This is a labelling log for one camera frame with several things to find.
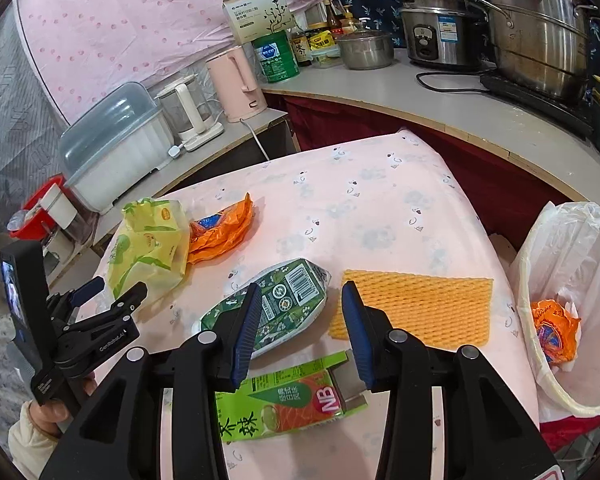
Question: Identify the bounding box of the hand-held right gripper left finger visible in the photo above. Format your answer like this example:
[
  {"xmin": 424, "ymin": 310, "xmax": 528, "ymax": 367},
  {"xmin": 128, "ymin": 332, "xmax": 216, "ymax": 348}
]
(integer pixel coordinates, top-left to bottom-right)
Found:
[{"xmin": 37, "ymin": 282, "xmax": 263, "ymax": 480}]

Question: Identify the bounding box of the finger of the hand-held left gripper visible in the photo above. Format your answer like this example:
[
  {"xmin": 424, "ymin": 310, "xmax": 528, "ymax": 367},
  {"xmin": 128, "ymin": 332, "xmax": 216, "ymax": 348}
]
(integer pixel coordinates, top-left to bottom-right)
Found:
[
  {"xmin": 62, "ymin": 281, "xmax": 148, "ymax": 344},
  {"xmin": 55, "ymin": 276, "xmax": 106, "ymax": 311}
]

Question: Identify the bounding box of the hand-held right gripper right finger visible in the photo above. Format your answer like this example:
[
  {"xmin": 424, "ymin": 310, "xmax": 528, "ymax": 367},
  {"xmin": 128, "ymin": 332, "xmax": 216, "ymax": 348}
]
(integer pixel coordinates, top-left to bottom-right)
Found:
[{"xmin": 341, "ymin": 281, "xmax": 563, "ymax": 480}]

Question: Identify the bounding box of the yellow-green plastic bag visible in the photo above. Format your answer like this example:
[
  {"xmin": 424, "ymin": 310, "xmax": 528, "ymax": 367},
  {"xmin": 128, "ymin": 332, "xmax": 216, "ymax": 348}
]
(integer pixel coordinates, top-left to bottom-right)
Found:
[{"xmin": 105, "ymin": 199, "xmax": 191, "ymax": 307}]

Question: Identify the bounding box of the green patterned white pouch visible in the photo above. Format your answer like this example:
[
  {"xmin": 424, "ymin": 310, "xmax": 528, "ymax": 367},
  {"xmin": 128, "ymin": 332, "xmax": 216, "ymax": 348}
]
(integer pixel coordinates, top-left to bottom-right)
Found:
[{"xmin": 200, "ymin": 258, "xmax": 332, "ymax": 361}]

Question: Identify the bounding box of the orange foam fruit net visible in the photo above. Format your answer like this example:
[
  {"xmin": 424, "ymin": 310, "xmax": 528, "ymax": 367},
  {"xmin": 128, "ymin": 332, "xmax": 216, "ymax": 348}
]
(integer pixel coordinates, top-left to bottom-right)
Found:
[{"xmin": 328, "ymin": 269, "xmax": 494, "ymax": 349}]

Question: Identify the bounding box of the green tea carton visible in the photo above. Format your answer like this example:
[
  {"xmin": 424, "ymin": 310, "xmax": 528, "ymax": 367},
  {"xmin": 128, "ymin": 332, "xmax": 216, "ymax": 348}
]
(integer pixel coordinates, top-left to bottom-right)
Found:
[{"xmin": 215, "ymin": 350, "xmax": 369, "ymax": 444}]

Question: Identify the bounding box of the orange snack wrapper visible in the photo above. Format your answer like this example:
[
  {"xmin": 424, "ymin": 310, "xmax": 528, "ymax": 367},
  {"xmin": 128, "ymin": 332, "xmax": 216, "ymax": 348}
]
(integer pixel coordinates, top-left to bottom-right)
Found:
[
  {"xmin": 530, "ymin": 299, "xmax": 582, "ymax": 364},
  {"xmin": 186, "ymin": 192, "xmax": 256, "ymax": 267}
]

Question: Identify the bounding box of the white lined trash bin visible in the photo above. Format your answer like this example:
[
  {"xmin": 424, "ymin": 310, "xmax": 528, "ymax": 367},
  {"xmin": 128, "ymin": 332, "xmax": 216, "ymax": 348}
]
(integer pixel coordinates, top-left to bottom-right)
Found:
[{"xmin": 510, "ymin": 201, "xmax": 600, "ymax": 423}]

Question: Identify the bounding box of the person's left forearm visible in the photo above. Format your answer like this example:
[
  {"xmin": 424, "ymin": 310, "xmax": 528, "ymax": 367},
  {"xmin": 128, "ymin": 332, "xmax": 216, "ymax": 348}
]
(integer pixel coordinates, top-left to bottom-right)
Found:
[{"xmin": 7, "ymin": 402, "xmax": 63, "ymax": 480}]

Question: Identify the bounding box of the person's left hand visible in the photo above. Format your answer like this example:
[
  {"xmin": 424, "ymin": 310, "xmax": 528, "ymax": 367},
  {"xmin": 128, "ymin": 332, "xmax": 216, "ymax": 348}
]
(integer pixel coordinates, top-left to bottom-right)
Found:
[{"xmin": 30, "ymin": 377, "xmax": 99, "ymax": 437}]

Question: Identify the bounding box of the white lidded container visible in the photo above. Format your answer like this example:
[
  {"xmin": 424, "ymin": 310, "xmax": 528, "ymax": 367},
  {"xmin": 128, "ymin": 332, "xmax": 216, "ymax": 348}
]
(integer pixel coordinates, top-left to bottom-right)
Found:
[{"xmin": 40, "ymin": 182, "xmax": 79, "ymax": 232}]

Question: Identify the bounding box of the red plastic basin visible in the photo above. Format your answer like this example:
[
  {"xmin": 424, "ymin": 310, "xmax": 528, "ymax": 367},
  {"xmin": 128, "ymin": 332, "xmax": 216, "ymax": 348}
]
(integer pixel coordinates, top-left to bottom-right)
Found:
[{"xmin": 7, "ymin": 175, "xmax": 69, "ymax": 241}]

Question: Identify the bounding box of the white dish box clear lid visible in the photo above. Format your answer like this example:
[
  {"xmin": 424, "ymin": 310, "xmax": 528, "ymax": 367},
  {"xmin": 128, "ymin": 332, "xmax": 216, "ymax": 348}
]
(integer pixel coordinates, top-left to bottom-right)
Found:
[{"xmin": 57, "ymin": 81, "xmax": 176, "ymax": 214}]

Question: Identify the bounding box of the wooden side cabinet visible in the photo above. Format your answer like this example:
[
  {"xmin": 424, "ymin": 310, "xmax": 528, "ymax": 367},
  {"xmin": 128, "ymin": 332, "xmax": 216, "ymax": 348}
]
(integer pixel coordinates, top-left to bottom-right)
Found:
[{"xmin": 90, "ymin": 107, "xmax": 302, "ymax": 262}]

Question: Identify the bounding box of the white glass kettle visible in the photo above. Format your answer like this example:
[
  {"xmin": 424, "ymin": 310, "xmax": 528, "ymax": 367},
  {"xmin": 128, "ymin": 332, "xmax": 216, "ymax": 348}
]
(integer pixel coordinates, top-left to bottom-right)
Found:
[{"xmin": 155, "ymin": 74, "xmax": 226, "ymax": 153}]

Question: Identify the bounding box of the pink electric kettle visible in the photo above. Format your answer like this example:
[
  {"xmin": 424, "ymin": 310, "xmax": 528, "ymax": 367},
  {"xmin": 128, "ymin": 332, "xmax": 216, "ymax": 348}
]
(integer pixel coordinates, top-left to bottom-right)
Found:
[{"xmin": 206, "ymin": 45, "xmax": 270, "ymax": 124}]

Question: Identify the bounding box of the red cloth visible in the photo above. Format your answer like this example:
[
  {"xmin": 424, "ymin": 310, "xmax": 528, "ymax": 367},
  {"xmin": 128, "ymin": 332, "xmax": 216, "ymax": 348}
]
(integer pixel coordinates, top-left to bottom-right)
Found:
[{"xmin": 539, "ymin": 410, "xmax": 600, "ymax": 454}]

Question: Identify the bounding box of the pink dotted curtain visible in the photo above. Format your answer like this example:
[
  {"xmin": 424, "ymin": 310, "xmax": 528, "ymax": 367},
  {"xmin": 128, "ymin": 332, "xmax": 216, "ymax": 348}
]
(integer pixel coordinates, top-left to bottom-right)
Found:
[{"xmin": 17, "ymin": 0, "xmax": 332, "ymax": 126}]

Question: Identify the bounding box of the green tin can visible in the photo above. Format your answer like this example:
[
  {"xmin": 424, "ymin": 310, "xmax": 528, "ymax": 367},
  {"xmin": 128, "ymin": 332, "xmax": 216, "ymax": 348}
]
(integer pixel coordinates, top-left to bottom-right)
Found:
[{"xmin": 252, "ymin": 30, "xmax": 301, "ymax": 85}]

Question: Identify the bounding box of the clear plastic food container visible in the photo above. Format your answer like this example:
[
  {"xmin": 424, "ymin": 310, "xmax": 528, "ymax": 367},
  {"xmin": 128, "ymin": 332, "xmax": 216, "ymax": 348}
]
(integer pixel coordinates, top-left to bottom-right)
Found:
[{"xmin": 312, "ymin": 48, "xmax": 341, "ymax": 69}]

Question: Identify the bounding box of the small steel lidded pot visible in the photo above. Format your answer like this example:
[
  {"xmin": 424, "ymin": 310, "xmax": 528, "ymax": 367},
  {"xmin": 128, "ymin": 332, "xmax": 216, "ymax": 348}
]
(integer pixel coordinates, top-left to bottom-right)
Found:
[{"xmin": 336, "ymin": 30, "xmax": 396, "ymax": 71}]

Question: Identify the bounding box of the dark sauce bottle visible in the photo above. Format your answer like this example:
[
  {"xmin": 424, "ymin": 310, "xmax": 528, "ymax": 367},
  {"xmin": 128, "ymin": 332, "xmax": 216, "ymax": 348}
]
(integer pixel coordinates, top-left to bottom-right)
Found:
[{"xmin": 290, "ymin": 25, "xmax": 314, "ymax": 68}]

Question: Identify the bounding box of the black induction cooker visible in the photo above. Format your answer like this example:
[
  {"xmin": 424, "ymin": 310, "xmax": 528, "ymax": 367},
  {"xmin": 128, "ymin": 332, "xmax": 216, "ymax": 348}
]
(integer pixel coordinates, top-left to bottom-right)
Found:
[{"xmin": 480, "ymin": 70, "xmax": 597, "ymax": 139}]

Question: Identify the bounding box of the steel rice cooker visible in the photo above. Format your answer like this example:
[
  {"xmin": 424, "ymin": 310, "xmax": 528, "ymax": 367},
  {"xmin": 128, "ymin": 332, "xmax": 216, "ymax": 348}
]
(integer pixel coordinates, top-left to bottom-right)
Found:
[{"xmin": 397, "ymin": 0, "xmax": 489, "ymax": 72}]

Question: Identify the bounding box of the beige cardboard box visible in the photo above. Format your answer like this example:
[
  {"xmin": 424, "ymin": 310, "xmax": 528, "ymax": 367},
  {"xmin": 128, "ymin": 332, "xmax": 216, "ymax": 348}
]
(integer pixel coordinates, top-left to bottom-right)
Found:
[{"xmin": 223, "ymin": 0, "xmax": 297, "ymax": 46}]

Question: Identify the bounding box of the large steel steamer pot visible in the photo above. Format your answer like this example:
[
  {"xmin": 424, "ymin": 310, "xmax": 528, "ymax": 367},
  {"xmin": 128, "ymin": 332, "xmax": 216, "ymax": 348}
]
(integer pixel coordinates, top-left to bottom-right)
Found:
[{"xmin": 466, "ymin": 0, "xmax": 600, "ymax": 104}]

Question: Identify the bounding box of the white kettle cable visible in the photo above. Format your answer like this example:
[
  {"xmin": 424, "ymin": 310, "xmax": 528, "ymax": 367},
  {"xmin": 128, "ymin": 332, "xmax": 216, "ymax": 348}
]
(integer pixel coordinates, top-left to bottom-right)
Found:
[{"xmin": 239, "ymin": 117, "xmax": 274, "ymax": 162}]

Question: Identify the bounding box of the black power cable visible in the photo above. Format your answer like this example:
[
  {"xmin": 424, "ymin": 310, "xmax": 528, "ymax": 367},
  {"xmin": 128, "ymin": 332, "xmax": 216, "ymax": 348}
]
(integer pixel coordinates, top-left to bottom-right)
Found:
[{"xmin": 416, "ymin": 71, "xmax": 487, "ymax": 97}]

